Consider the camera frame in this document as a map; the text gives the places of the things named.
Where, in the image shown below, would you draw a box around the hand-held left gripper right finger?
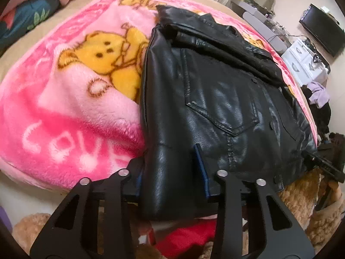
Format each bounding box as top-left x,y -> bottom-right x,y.
193,144 -> 316,259

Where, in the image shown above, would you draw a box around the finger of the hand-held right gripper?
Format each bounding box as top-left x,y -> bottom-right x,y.
304,151 -> 345,184

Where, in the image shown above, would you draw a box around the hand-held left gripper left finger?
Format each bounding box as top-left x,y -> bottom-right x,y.
30,158 -> 146,259

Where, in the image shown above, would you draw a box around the black leather jacket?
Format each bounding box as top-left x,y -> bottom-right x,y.
139,5 -> 318,220

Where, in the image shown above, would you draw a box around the heap of dark clothes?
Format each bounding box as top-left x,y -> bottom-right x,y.
302,85 -> 332,141

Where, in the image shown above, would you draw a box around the dark cluttered belongings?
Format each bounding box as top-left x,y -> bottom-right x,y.
318,132 -> 345,168

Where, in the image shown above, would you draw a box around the red garment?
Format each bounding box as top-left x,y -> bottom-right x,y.
151,213 -> 219,259

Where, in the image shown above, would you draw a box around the purple cloth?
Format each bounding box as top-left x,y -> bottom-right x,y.
307,81 -> 331,108

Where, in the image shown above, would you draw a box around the pink cartoon printed blanket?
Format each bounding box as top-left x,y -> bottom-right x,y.
0,0 -> 317,197

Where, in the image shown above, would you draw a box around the white drawer cabinet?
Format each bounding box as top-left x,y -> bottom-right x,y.
282,39 -> 331,87

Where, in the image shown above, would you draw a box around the black flat television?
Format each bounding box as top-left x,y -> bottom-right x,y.
299,3 -> 345,58

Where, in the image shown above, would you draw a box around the clutter of small toiletries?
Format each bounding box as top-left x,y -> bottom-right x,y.
237,0 -> 286,37

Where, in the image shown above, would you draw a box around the grey vanity desk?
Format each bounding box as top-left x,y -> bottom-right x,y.
230,0 -> 286,56

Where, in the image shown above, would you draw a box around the dark floral pillow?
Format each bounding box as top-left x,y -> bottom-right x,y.
0,0 -> 61,56

